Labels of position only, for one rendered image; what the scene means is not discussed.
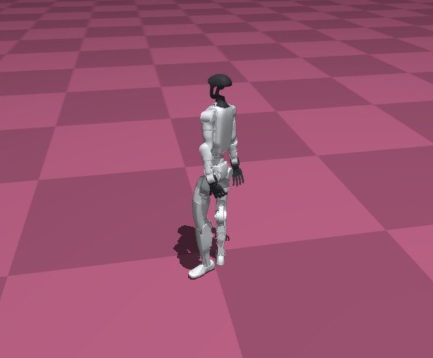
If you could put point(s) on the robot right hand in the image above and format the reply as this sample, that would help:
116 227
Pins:
237 172

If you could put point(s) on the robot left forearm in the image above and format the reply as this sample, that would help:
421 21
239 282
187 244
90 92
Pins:
207 159

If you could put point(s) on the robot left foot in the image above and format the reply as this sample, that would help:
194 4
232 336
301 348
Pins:
200 269

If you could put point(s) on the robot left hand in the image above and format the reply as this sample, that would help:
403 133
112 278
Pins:
216 189

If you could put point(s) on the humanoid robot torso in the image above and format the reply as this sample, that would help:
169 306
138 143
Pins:
222 137

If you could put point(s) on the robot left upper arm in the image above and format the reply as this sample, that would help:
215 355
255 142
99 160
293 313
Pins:
207 119

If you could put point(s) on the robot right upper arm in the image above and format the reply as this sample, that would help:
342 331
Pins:
233 135

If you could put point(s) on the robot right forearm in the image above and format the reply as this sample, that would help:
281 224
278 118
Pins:
233 151

